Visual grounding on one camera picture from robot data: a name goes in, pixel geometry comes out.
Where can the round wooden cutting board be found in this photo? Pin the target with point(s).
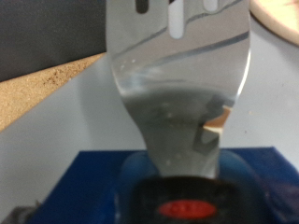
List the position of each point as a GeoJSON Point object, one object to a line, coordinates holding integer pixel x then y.
{"type": "Point", "coordinates": [277, 21]}

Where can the grey curtain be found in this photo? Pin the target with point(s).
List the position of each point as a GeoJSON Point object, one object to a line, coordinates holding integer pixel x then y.
{"type": "Point", "coordinates": [46, 31]}

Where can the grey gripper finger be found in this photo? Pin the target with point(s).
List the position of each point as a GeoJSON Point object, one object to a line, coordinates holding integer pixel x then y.
{"type": "Point", "coordinates": [21, 216]}

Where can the metal spatula with blue grip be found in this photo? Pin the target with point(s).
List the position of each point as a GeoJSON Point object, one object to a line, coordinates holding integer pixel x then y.
{"type": "Point", "coordinates": [177, 93]}

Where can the silver toaster oven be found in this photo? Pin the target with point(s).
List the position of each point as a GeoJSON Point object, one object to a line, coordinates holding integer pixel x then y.
{"type": "Point", "coordinates": [62, 130]}

